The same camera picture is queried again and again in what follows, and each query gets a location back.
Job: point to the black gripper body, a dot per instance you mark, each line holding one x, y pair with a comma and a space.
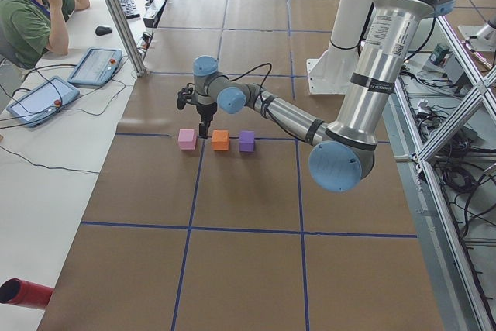
205, 110

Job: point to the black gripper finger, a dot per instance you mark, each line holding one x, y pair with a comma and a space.
201, 130
206, 126

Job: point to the orange foam cube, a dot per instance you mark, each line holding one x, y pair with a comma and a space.
220, 140

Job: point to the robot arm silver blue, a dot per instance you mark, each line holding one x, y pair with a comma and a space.
343, 151

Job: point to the pink foam cube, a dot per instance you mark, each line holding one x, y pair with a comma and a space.
187, 139

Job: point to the purple foam cube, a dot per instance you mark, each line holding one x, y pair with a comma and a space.
247, 141

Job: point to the far blue teach pendant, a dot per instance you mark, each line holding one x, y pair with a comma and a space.
96, 67

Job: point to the blue teach pendant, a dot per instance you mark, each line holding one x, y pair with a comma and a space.
96, 67
42, 102

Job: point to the black computer mouse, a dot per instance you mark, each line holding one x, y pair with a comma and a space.
103, 30

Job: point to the black keyboard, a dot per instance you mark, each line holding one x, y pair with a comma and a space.
129, 9

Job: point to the near blue teach pendant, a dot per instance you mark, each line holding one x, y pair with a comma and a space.
42, 102

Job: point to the person in green shirt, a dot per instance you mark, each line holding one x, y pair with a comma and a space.
35, 27

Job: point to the green electronic box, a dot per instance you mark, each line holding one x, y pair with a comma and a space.
439, 53

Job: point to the red tube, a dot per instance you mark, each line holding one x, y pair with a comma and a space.
26, 294

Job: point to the aluminium frame post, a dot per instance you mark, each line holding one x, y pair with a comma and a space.
126, 36

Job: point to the aluminium side frame rail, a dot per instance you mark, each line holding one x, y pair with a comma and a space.
441, 122

